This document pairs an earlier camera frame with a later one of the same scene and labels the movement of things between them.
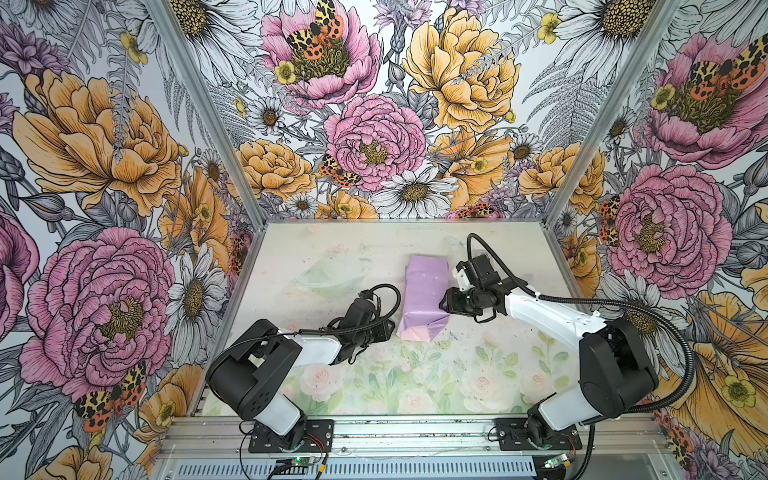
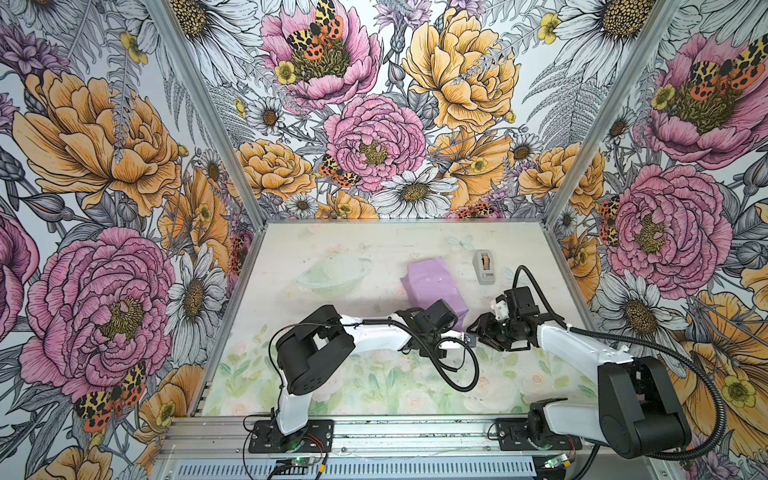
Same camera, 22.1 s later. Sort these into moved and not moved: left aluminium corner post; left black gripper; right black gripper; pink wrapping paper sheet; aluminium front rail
Moved: left black gripper; right black gripper
Not moved: pink wrapping paper sheet; aluminium front rail; left aluminium corner post
